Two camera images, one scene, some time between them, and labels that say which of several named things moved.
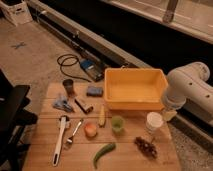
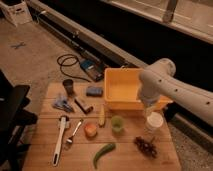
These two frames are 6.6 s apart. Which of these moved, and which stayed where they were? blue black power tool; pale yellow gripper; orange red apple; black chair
Moved: pale yellow gripper
Stayed: black chair; blue black power tool; orange red apple
